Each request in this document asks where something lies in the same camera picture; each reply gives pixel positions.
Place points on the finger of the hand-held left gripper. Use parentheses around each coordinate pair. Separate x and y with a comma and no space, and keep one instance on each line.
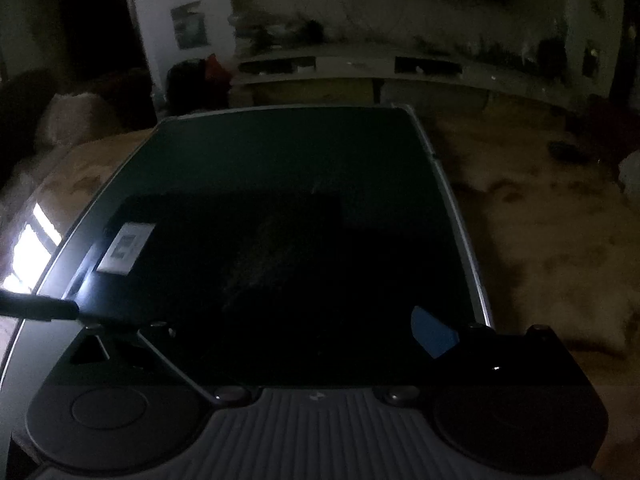
(40,306)

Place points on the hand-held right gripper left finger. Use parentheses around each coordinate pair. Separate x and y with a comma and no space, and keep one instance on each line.
(150,332)

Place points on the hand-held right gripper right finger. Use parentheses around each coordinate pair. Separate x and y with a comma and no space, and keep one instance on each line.
(432,335)

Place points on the black box with white label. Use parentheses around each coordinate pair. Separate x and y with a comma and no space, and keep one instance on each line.
(225,270)

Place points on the pinkish fluffy sofa throw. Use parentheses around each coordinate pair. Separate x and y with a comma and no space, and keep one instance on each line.
(75,117)

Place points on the dark green desk mat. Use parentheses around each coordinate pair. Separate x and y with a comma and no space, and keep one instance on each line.
(300,155)

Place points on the dark brown sofa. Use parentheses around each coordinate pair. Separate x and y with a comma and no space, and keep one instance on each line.
(125,95)

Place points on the dark remote control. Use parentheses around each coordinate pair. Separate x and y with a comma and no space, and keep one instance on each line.
(567,150)

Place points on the black bin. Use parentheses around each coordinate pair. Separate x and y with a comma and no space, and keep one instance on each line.
(186,85)

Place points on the red vase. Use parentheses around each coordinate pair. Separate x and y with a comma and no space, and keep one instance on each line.
(216,67)

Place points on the white television cabinet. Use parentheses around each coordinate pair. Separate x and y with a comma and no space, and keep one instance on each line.
(350,62)

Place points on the stack of jars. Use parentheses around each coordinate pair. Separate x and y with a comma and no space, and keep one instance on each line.
(245,35)

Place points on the large wall niche picture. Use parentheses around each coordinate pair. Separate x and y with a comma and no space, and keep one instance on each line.
(189,25)

